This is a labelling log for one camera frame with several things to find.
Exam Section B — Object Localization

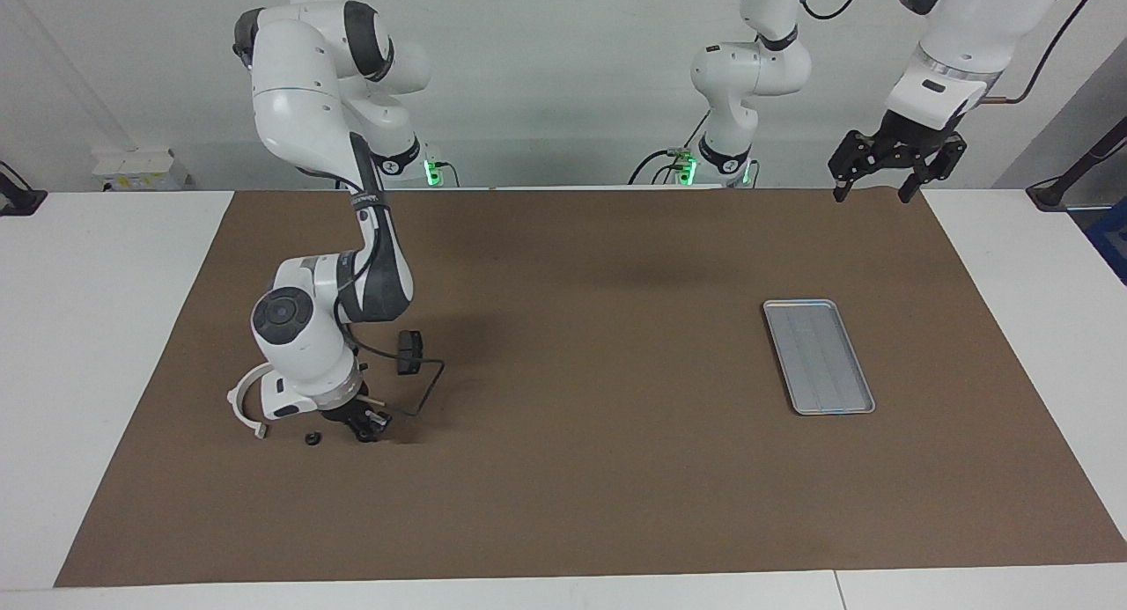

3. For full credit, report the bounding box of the brown table mat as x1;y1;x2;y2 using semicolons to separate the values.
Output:
53;187;1127;589

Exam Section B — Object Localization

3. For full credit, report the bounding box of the silver metal tray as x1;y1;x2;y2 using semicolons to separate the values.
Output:
762;298;877;416

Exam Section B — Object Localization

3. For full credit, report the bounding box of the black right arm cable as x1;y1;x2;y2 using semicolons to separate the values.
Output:
298;130;446;415

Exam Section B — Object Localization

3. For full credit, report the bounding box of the white semicircular bracket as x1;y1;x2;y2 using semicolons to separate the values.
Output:
226;362;274;440

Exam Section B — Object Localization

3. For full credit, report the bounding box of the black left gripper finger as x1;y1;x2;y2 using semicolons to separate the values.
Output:
828;130;878;205
897;132;968;205

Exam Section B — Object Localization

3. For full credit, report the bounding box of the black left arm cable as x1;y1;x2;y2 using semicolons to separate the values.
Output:
795;0;1103;106

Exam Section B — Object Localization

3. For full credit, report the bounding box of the black base cable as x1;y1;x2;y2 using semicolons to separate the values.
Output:
628;108;711;187

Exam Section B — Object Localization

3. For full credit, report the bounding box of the white box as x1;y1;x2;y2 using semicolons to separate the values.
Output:
92;147;191;193

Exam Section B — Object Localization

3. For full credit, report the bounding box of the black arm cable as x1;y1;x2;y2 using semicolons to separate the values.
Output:
795;0;1103;106
298;130;446;415

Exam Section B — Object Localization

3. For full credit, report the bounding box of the black angled stand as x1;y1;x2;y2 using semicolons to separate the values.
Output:
1026;115;1127;213

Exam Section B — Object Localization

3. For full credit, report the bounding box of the blue crate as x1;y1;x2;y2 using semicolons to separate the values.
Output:
1083;198;1127;287

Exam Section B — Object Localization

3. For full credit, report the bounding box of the black clamp stand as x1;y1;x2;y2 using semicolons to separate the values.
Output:
0;159;48;217

